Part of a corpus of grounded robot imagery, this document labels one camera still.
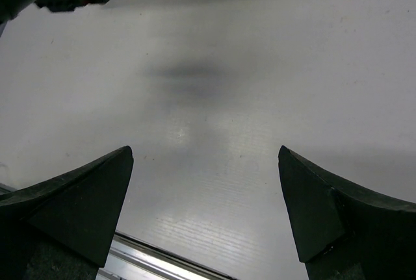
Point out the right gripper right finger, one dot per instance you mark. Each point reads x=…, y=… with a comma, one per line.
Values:
x=343, y=230

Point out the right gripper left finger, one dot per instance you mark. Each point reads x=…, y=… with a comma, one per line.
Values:
x=62, y=228

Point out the aluminium frame rail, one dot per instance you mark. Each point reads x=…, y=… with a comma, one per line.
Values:
x=129, y=258

